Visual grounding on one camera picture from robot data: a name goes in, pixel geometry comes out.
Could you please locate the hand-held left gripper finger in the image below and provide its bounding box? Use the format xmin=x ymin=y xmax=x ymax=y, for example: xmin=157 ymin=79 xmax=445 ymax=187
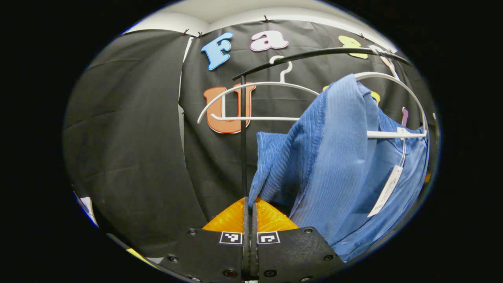
xmin=157 ymin=197 xmax=250 ymax=283
xmin=251 ymin=198 xmax=344 ymax=283

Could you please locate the blue corduroy jacket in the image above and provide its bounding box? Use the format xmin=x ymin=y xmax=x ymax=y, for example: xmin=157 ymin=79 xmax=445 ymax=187
xmin=248 ymin=74 xmax=430 ymax=262

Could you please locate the black clothes rack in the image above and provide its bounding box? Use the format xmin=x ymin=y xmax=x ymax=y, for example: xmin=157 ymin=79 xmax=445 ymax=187
xmin=232 ymin=47 xmax=412 ymax=199

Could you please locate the white plastic hanger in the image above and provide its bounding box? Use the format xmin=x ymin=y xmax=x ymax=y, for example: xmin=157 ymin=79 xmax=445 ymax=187
xmin=196 ymin=55 xmax=321 ymax=125
xmin=354 ymin=45 xmax=429 ymax=140

